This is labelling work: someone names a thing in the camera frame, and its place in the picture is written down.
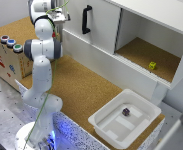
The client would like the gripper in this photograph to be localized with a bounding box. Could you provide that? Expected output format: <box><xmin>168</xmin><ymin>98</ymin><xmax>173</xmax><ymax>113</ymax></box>
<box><xmin>53</xmin><ymin>11</ymin><xmax>72</xmax><ymax>25</ymax></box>

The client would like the white cabinet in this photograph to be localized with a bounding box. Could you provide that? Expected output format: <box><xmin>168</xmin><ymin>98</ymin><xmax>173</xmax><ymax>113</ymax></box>
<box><xmin>61</xmin><ymin>0</ymin><xmax>183</xmax><ymax>107</ymax></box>

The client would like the yellow block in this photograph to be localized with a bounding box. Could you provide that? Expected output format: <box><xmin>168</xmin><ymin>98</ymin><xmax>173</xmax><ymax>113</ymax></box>
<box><xmin>148</xmin><ymin>61</ymin><xmax>158</xmax><ymax>71</ymax></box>

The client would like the purple block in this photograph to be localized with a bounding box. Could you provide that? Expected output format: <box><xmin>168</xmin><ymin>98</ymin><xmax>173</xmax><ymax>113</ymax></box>
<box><xmin>122</xmin><ymin>107</ymin><xmax>131</xmax><ymax>117</ymax></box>

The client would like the white sliding door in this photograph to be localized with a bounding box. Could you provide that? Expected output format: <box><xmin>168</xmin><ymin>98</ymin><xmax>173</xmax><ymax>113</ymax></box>
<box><xmin>64</xmin><ymin>0</ymin><xmax>122</xmax><ymax>55</ymax></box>

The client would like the wooden drawer box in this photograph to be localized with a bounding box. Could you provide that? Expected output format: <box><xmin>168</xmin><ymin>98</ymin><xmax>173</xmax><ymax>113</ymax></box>
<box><xmin>0</xmin><ymin>16</ymin><xmax>65</xmax><ymax>92</ymax></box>

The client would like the green button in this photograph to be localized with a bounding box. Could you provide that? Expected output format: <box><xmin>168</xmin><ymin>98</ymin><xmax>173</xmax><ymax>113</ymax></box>
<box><xmin>12</xmin><ymin>43</ymin><xmax>24</xmax><ymax>54</ymax></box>

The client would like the blue button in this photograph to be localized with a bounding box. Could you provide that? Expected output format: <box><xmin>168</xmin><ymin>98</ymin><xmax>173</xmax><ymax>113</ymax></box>
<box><xmin>6</xmin><ymin>38</ymin><xmax>17</xmax><ymax>48</ymax></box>

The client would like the red button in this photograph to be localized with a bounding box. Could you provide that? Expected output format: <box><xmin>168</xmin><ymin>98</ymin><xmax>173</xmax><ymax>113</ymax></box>
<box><xmin>0</xmin><ymin>34</ymin><xmax>10</xmax><ymax>44</ymax></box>

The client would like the white plastic box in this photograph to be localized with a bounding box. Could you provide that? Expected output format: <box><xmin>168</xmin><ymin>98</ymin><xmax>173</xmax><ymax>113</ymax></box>
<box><xmin>87</xmin><ymin>88</ymin><xmax>163</xmax><ymax>150</ymax></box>

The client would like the black door handle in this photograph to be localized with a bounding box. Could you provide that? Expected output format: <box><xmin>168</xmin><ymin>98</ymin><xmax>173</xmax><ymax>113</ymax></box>
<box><xmin>81</xmin><ymin>4</ymin><xmax>93</xmax><ymax>35</ymax></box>

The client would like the green cable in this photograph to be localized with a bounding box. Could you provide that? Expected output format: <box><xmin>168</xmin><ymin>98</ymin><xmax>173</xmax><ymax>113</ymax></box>
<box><xmin>22</xmin><ymin>0</ymin><xmax>71</xmax><ymax>150</ymax></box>

